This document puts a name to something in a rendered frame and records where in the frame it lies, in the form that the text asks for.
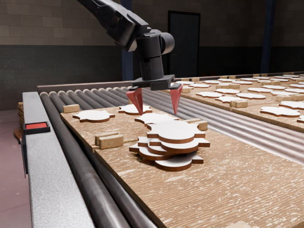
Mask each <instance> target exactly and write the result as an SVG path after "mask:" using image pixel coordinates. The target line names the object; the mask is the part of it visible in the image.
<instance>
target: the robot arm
mask: <svg viewBox="0 0 304 228"><path fill-rule="evenodd" d="M77 1H78V2H79V3H80V4H81V5H83V6H84V7H85V8H86V9H87V10H88V11H90V12H91V13H92V14H93V15H94V16H95V17H96V19H97V20H98V21H99V23H100V25H101V26H102V27H103V28H104V29H106V30H107V31H106V33H107V34H108V35H109V36H110V37H111V38H112V39H113V40H114V41H115V42H114V43H115V44H116V45H117V46H118V47H119V48H120V49H122V50H126V51H127V52H131V51H135V49H136V47H137V48H138V56H139V60H140V68H141V74H142V77H141V78H138V79H136V80H134V81H133V82H131V83H132V87H131V88H129V89H128V90H129V91H128V92H127V93H126V96H127V97H128V98H129V99H130V101H131V102H132V103H133V104H134V106H135V107H136V109H137V111H138V112H139V114H140V116H142V115H143V96H142V88H145V87H150V88H151V91H155V90H170V94H171V101H172V106H173V110H174V114H177V109H178V102H179V98H180V95H181V92H182V89H183V84H181V83H175V84H173V85H172V86H171V80H172V81H174V80H175V75H164V73H163V66H162V56H161V55H163V54H166V53H169V52H171V51H172V50H173V48H174V45H175V41H174V38H173V37H172V35H171V34H169V33H162V32H161V31H159V30H157V29H152V28H150V27H148V25H149V24H148V23H146V22H145V21H144V20H143V19H141V18H140V17H139V16H137V15H136V14H134V13H132V12H131V11H130V10H127V9H125V8H124V7H123V6H122V5H119V4H117V3H115V2H113V1H112V0H77ZM136 97H137V99H136ZM137 100H138V101H137Z"/></svg>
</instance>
